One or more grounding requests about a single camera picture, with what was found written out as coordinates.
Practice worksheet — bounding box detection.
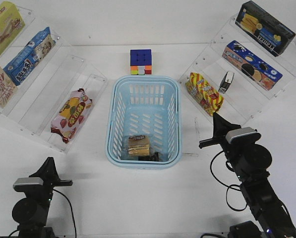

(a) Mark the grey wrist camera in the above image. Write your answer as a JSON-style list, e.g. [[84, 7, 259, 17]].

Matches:
[[13, 177, 44, 192], [225, 127, 261, 144]]

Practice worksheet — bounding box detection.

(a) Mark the blue cookie bag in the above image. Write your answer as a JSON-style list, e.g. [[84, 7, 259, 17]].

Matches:
[[3, 27, 56, 86]]

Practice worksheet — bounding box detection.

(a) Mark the black Fruizza biscuit box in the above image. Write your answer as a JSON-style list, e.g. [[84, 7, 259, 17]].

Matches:
[[235, 0, 296, 57]]

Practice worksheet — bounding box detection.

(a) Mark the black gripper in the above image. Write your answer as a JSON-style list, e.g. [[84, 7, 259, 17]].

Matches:
[[199, 113, 241, 154], [29, 157, 73, 191]]

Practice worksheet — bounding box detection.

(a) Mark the left black cable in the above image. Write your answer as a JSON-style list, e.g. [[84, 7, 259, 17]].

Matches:
[[8, 189, 77, 238]]

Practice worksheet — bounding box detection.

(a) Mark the blue orange cookie box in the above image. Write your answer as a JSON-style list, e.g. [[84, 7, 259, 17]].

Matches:
[[222, 40, 283, 91]]

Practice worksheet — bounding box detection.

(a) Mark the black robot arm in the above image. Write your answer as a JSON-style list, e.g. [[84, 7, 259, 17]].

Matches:
[[199, 113, 296, 238], [12, 157, 73, 238]]

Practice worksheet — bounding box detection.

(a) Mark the right black cable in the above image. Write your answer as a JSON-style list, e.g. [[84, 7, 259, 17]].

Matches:
[[209, 151, 249, 211]]

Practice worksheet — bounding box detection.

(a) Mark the red yellow striped snack bag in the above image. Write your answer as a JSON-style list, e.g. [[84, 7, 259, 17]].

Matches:
[[185, 72, 224, 117]]

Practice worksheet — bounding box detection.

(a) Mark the light blue plastic basket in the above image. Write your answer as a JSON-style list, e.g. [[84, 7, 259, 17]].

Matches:
[[105, 75, 182, 170]]

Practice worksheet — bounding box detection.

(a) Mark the clear acrylic shelf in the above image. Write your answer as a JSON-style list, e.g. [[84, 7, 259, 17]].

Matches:
[[179, 16, 296, 138], [0, 4, 108, 155]]

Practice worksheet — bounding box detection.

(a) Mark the strawberry print snack bag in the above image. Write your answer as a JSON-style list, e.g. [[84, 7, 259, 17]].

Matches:
[[51, 88, 93, 144]]

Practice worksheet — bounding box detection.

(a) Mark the left clear acrylic shelf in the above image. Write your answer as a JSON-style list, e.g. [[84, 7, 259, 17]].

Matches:
[[0, 4, 108, 155]]

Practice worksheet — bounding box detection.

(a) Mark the right clear acrylic shelf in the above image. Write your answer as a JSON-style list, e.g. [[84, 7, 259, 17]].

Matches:
[[179, 16, 296, 138]]

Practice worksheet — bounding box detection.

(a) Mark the black cable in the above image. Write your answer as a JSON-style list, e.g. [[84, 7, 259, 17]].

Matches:
[[8, 189, 77, 238], [209, 151, 249, 211]]

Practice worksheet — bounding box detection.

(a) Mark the black white tissue pack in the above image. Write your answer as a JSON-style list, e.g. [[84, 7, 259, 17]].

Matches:
[[138, 152, 159, 162], [219, 71, 235, 94]]

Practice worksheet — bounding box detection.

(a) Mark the yellow-green wafer box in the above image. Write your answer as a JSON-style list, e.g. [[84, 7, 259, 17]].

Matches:
[[0, 1, 25, 55]]

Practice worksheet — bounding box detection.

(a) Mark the colourful puzzle cube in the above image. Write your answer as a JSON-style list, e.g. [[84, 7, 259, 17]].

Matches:
[[130, 49, 152, 75]]

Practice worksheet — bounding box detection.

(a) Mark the bread slice pack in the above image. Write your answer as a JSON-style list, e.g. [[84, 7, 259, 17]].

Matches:
[[125, 134, 151, 156]]

